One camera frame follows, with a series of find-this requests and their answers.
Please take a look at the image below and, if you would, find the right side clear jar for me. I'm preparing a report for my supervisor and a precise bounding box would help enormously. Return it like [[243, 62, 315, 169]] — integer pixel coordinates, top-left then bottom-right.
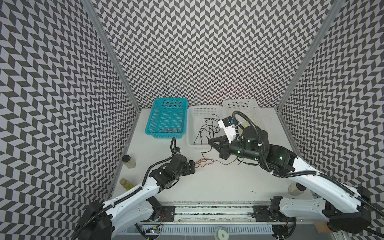
[[288, 183, 307, 196]]

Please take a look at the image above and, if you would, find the cable bundle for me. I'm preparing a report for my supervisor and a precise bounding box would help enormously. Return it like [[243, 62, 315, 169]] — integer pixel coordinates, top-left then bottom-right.
[[194, 149, 259, 169]]

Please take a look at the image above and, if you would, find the white plastic basket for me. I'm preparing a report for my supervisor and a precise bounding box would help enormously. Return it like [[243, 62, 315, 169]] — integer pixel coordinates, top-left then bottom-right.
[[222, 99, 268, 131], [186, 105, 225, 149]]

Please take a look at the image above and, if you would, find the yellow liquid bottle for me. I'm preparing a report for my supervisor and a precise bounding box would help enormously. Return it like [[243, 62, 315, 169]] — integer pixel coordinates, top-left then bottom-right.
[[119, 178, 135, 191]]

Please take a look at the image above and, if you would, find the teal plastic basket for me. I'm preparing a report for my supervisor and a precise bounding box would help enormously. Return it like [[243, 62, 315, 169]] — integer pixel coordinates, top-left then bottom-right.
[[145, 98, 188, 139]]

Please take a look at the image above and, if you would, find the aluminium front rail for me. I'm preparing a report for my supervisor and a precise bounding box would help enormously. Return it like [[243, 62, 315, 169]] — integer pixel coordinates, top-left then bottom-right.
[[128, 202, 331, 224]]

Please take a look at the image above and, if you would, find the right white plastic basket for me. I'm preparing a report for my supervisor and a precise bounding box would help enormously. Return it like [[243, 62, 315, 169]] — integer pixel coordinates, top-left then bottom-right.
[[222, 99, 268, 131]]

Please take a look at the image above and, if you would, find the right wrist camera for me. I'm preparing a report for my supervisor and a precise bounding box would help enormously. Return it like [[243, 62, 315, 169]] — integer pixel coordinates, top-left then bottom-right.
[[218, 116, 244, 144]]

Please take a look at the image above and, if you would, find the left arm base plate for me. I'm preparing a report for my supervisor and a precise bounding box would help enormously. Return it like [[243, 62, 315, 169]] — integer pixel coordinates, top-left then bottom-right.
[[159, 206, 176, 223]]

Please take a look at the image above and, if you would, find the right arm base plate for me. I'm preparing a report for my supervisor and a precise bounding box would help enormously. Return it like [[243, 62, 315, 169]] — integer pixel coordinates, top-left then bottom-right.
[[252, 205, 274, 222]]

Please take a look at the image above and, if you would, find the round white knob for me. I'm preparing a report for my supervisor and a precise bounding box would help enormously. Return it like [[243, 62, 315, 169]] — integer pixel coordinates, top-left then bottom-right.
[[214, 227, 230, 240]]

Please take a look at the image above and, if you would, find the middle white plastic basket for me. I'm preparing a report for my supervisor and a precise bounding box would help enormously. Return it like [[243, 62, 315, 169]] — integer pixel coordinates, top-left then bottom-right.
[[186, 105, 225, 149]]

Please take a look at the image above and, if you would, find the black cap jar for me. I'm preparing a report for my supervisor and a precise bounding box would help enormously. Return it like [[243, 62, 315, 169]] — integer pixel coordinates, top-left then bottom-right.
[[122, 155, 136, 169]]

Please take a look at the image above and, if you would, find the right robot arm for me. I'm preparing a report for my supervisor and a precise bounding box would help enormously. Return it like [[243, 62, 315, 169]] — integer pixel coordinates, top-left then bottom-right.
[[208, 111, 384, 238]]

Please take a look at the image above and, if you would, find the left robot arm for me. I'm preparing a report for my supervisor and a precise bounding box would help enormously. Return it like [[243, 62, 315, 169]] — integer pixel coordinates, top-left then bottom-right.
[[71, 138, 196, 240]]

